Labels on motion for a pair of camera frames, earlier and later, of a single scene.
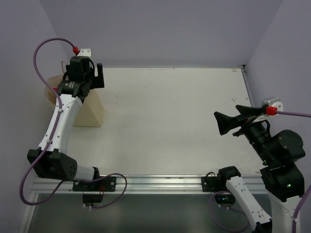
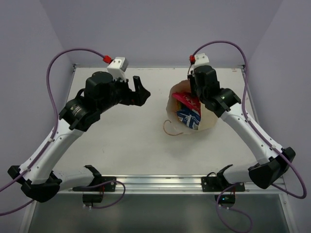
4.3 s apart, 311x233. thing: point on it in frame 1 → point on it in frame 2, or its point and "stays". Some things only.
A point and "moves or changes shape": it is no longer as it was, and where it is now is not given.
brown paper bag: [91, 113] moves or changes shape
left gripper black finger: [98, 81] → [141, 94]
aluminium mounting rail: [140, 185] stays
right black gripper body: [256, 132] → [195, 91]
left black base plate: [109, 184] stays
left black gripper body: [97, 79] → [131, 94]
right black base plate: [211, 184] stays
